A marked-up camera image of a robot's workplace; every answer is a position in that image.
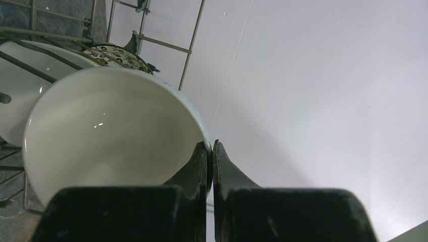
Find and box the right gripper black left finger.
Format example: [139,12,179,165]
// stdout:
[31,142,208,241]

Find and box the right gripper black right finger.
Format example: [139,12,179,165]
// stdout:
[212,141,377,241]

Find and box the floral brown patterned bowl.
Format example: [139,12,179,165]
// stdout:
[81,44,153,75]

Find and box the grey wire dish rack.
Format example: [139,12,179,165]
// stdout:
[1,1,206,216]

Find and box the green and white bowl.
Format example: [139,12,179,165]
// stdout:
[0,40,101,148]

